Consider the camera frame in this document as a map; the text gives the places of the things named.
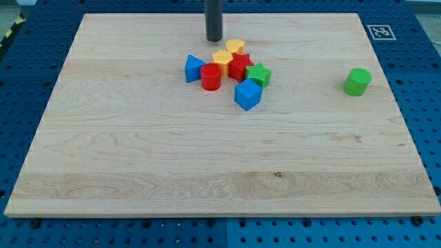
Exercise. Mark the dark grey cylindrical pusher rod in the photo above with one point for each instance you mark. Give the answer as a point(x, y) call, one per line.
point(214, 20)

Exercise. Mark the yellow hexagon block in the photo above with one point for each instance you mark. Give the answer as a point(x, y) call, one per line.
point(222, 58)

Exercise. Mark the red star block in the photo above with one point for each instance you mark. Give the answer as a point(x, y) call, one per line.
point(238, 65)

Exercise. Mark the green star block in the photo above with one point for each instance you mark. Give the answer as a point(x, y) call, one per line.
point(259, 74)

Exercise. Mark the yellow heart block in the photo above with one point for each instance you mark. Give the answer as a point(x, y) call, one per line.
point(235, 46)

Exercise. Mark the blue triangle block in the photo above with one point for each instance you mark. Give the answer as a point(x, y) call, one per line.
point(193, 66)

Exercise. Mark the red cylinder block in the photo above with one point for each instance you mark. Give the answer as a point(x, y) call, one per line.
point(210, 76)

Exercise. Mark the blue cube block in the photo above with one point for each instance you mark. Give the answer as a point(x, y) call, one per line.
point(247, 94)

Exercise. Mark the light wooden board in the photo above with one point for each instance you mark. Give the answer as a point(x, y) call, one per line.
point(125, 136)

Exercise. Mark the green cylinder block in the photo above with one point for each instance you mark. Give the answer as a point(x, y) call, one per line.
point(357, 82)

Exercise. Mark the white fiducial marker tag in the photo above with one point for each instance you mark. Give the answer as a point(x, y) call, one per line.
point(381, 32)

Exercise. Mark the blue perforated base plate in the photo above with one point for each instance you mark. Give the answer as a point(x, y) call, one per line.
point(32, 64)

